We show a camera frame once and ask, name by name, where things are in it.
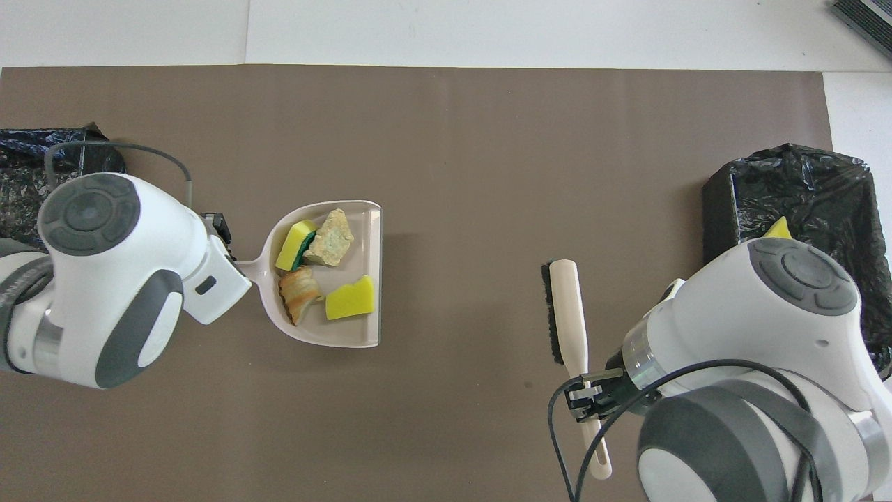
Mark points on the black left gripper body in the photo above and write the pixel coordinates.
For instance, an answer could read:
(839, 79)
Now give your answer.
(217, 226)

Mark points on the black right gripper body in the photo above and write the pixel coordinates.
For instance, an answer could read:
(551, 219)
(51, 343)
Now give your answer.
(631, 390)

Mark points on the beige brush with black bristles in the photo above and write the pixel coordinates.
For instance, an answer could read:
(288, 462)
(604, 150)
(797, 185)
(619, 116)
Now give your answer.
(570, 307)

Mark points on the yellow sponge piece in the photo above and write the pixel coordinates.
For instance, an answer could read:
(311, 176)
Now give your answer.
(295, 245)
(350, 298)
(779, 229)

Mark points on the orange striped croissant piece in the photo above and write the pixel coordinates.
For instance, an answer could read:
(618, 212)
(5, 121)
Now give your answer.
(300, 293)

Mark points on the pale striped foam chunk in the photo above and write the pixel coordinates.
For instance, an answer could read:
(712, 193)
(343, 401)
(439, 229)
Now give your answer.
(332, 238)

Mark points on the beige plastic dustpan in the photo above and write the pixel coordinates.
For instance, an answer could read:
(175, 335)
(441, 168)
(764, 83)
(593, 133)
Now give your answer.
(355, 237)

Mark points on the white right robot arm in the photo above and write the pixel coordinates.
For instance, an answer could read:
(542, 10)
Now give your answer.
(766, 335)

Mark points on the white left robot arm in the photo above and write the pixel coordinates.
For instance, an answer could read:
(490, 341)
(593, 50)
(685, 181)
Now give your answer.
(118, 279)

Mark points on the bin lined with black bag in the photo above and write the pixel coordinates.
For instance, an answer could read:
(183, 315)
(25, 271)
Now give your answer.
(21, 150)
(822, 195)

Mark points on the brown paper table mat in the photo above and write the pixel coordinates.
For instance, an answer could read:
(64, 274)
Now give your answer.
(488, 139)

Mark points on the dark grey ridged device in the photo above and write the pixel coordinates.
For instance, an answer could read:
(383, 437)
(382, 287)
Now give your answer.
(867, 21)

